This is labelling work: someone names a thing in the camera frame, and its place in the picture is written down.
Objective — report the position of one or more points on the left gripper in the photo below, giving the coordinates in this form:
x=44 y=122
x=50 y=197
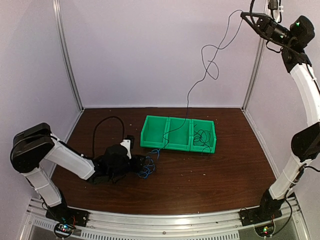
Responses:
x=137 y=165

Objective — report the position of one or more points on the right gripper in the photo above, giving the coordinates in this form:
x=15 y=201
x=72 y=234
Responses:
x=265 y=25

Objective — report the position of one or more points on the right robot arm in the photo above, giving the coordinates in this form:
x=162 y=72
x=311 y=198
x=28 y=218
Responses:
x=305 y=145

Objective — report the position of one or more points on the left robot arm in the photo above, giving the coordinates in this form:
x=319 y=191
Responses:
x=38 y=143

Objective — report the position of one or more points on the left green bin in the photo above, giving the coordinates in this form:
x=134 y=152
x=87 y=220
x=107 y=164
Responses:
x=153 y=132

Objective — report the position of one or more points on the green bin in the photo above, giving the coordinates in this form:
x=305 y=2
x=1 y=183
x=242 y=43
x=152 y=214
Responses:
x=179 y=134
x=153 y=132
x=204 y=137

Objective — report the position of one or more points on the middle green bin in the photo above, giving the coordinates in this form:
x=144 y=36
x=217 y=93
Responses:
x=179 y=134

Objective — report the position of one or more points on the right green bin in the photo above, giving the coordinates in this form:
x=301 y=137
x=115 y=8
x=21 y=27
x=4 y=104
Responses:
x=204 y=137

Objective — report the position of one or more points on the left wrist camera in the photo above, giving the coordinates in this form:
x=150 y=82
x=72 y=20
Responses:
x=128 y=143

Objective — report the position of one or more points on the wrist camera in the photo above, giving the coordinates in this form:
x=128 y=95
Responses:
x=128 y=143
x=276 y=9

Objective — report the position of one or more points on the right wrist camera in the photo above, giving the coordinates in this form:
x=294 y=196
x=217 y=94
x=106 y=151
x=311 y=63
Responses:
x=276 y=9

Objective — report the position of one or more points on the right aluminium post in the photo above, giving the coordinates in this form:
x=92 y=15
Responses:
x=254 y=73

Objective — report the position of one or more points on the aluminium post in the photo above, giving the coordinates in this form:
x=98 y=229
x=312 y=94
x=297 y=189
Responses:
x=65 y=53
x=254 y=73

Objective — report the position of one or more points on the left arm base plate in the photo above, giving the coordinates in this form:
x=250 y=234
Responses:
x=68 y=219

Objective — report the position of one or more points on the front aluminium rail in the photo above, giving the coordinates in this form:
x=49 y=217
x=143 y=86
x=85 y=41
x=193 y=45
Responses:
x=100 y=225

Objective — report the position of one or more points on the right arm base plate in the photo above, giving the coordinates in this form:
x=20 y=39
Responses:
x=264 y=224

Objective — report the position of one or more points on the left aluminium post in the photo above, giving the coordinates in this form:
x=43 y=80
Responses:
x=65 y=53

